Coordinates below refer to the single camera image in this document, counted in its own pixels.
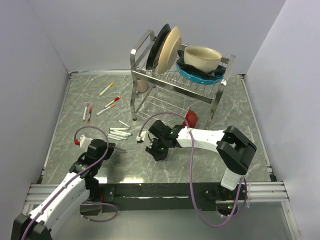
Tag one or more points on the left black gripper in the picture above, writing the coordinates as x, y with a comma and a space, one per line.
111, 146

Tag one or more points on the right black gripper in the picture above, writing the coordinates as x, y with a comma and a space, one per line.
157, 155

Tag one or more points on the grey cap marker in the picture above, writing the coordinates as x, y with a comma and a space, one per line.
114, 138

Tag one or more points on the light blue cap marker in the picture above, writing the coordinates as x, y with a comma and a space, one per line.
122, 132

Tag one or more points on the black marker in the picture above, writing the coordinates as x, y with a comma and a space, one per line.
125, 124

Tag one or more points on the dark red marker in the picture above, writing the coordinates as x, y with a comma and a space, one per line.
89, 113

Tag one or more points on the pink cap marker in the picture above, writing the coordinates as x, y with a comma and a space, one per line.
85, 112

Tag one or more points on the red cap marker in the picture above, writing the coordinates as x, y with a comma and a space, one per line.
112, 102

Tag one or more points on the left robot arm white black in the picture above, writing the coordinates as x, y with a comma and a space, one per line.
78, 187

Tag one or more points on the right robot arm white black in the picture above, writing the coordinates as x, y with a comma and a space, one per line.
235, 149

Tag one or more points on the red bowl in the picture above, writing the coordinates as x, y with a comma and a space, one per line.
191, 118

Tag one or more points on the stainless steel dish rack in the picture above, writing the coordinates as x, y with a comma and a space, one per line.
173, 82

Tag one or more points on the pink cup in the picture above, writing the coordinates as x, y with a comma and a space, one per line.
142, 86

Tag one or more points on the black base beam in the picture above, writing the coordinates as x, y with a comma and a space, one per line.
162, 196

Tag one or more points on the yellow cap marker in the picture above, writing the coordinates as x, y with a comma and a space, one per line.
106, 89

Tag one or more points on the blue dotted dish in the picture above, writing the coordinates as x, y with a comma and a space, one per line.
198, 80

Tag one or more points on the beige plate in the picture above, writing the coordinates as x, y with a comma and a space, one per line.
169, 51

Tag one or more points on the cream ceramic bowl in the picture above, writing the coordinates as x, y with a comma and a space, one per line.
201, 57

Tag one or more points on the black plate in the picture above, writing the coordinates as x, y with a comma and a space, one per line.
154, 54

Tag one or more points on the aluminium rail frame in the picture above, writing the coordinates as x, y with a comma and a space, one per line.
257, 192

